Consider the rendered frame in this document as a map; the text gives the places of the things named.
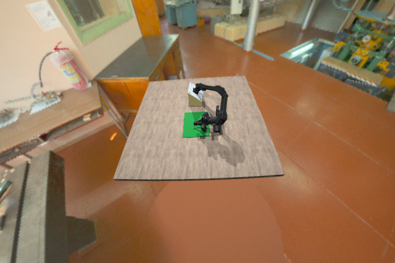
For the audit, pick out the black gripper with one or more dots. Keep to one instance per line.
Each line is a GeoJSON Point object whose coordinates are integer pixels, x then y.
{"type": "Point", "coordinates": [203, 124]}

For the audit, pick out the green circuit board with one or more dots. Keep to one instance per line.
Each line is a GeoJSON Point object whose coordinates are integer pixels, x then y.
{"type": "Point", "coordinates": [189, 130]}

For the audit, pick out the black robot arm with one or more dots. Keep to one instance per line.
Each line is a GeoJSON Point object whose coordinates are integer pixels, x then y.
{"type": "Point", "coordinates": [222, 115]}

